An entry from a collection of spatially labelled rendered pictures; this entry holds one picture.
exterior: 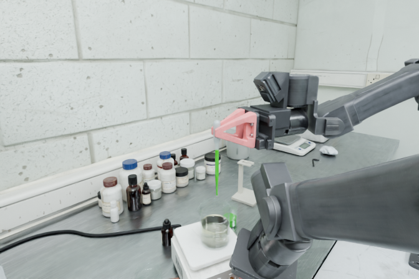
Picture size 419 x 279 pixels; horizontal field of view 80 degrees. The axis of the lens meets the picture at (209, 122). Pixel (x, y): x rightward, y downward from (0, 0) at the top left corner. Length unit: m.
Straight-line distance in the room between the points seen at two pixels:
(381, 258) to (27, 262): 0.82
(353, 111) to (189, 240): 0.42
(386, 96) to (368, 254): 0.38
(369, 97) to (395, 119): 1.20
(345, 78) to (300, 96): 1.25
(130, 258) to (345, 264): 0.50
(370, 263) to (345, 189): 0.55
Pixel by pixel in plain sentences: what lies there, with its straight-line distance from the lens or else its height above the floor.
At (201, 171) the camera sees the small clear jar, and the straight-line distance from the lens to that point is 0.97.
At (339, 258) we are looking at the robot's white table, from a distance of 0.74.
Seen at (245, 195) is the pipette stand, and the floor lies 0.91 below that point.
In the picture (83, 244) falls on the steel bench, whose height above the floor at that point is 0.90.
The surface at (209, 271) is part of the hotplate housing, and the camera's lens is 0.55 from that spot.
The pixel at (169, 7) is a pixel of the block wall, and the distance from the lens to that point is 1.06.
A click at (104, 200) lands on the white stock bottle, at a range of 0.82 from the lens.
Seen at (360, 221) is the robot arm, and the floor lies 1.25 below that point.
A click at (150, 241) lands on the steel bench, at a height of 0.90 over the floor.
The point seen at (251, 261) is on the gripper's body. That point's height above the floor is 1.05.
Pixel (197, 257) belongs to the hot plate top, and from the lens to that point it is 0.54.
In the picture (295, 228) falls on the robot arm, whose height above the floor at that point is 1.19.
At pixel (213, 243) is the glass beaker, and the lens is 0.54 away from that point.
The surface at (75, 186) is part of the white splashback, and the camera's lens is 0.89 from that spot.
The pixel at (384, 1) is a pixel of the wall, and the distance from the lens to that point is 1.81.
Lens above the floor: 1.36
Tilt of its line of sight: 14 degrees down
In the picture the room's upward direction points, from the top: straight up
